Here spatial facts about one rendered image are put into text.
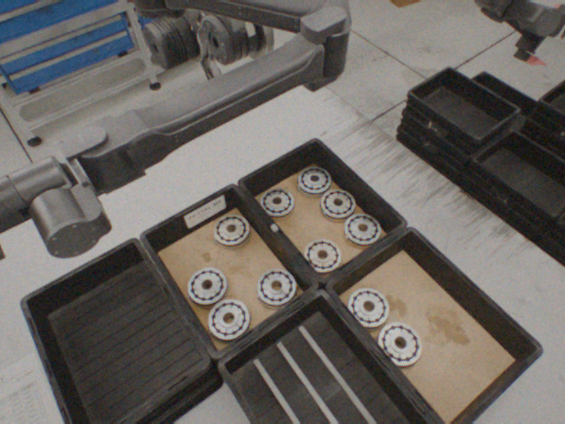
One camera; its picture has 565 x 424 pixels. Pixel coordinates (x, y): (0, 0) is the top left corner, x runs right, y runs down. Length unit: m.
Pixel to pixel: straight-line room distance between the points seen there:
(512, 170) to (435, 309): 1.14
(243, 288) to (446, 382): 0.54
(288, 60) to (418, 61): 2.67
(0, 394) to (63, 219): 0.93
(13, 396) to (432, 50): 3.11
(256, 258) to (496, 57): 2.71
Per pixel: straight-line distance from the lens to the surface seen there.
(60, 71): 2.81
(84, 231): 0.50
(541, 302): 1.43
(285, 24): 0.77
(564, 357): 1.39
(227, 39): 1.25
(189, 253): 1.19
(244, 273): 1.13
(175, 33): 1.74
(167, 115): 0.56
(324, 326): 1.07
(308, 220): 1.21
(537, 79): 3.41
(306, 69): 0.65
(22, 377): 1.37
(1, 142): 3.11
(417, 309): 1.13
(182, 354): 1.08
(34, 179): 0.55
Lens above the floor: 1.84
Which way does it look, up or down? 56 degrees down
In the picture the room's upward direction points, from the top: 1 degrees counter-clockwise
